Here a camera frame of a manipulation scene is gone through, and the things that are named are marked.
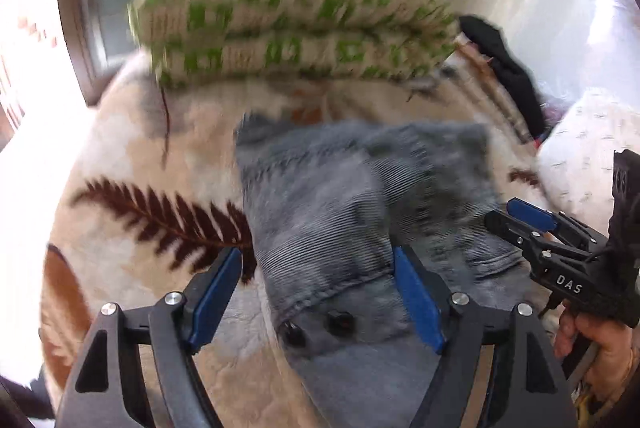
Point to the black cloth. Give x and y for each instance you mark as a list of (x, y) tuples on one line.
[(510, 72)]

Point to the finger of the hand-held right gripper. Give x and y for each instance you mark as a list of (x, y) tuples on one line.
[(507, 228), (535, 214)]

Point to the leaf print blanket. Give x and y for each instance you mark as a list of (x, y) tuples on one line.
[(150, 147)]

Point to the white pillow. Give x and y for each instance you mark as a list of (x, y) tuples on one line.
[(575, 157)]

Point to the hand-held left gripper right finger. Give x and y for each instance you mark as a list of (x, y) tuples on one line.
[(417, 303)]

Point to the person's right hand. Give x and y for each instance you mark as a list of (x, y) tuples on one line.
[(602, 345)]

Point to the brown window frame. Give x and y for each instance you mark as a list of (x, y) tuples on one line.
[(75, 7)]

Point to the striped beige blanket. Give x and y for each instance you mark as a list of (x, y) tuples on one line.
[(495, 102)]

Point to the folded green checked blanket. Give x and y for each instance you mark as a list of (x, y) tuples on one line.
[(280, 22)]

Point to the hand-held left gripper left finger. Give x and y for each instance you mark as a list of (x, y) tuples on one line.
[(215, 298)]

